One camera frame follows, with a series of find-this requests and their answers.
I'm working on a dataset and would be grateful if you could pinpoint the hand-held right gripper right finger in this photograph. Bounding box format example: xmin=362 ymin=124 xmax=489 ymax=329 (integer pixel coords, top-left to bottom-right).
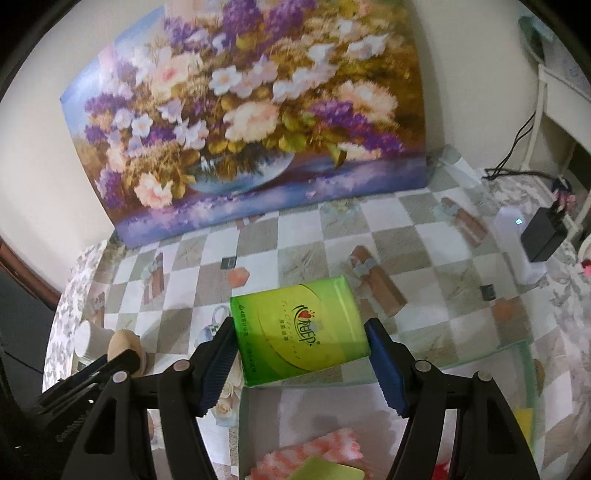
xmin=364 ymin=318 xmax=542 ymax=480

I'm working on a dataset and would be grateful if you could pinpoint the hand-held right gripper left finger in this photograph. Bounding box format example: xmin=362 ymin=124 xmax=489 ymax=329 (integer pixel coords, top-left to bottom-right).
xmin=62 ymin=318 xmax=239 ymax=480

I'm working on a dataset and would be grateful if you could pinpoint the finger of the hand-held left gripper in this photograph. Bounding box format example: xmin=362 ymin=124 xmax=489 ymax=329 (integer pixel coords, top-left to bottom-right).
xmin=41 ymin=352 xmax=141 ymax=407
xmin=53 ymin=388 xmax=109 ymax=441

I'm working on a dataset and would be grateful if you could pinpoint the white box with teal rim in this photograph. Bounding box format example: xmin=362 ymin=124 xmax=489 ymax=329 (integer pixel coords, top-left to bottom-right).
xmin=238 ymin=339 xmax=546 ymax=480

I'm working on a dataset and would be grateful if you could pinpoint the green tissue packet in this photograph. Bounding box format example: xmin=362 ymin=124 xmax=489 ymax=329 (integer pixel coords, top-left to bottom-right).
xmin=229 ymin=274 xmax=372 ymax=388

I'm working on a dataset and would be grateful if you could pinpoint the white cylinder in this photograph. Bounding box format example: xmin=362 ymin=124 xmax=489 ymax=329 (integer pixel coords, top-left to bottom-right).
xmin=74 ymin=320 xmax=114 ymax=361

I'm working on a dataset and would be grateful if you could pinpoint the beige round wooden object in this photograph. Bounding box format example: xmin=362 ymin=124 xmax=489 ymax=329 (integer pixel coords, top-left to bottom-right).
xmin=107 ymin=330 xmax=148 ymax=370

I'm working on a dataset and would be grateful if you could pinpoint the grey floral tablecloth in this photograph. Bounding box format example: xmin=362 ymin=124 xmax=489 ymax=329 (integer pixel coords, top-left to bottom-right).
xmin=42 ymin=178 xmax=591 ymax=393

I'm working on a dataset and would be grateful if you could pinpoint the pink and white fluffy towel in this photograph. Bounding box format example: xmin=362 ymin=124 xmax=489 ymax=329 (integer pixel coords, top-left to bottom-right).
xmin=249 ymin=427 xmax=363 ymax=480

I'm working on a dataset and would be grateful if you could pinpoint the pale green flat packet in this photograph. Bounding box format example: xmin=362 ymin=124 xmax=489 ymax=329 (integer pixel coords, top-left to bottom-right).
xmin=293 ymin=456 xmax=365 ymax=480

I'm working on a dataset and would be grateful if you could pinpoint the checkered printed tablecloth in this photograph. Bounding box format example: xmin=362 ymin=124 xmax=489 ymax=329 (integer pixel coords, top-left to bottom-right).
xmin=88 ymin=157 xmax=591 ymax=480

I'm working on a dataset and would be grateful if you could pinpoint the white rectangular box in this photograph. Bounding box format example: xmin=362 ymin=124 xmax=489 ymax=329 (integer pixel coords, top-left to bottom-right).
xmin=494 ymin=205 xmax=548 ymax=284

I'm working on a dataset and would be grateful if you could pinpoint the black power adapter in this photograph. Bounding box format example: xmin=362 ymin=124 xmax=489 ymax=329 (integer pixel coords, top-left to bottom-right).
xmin=521 ymin=207 xmax=567 ymax=263

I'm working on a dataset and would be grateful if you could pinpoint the flower painting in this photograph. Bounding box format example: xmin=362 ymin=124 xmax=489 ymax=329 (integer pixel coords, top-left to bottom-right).
xmin=60 ymin=0 xmax=432 ymax=250

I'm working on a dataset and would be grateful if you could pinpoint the black cable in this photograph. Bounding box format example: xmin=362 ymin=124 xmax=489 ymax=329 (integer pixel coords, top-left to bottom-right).
xmin=482 ymin=111 xmax=561 ymax=182

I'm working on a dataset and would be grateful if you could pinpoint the white furniture frame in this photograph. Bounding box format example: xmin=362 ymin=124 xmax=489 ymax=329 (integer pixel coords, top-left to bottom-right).
xmin=522 ymin=60 xmax=591 ymax=245

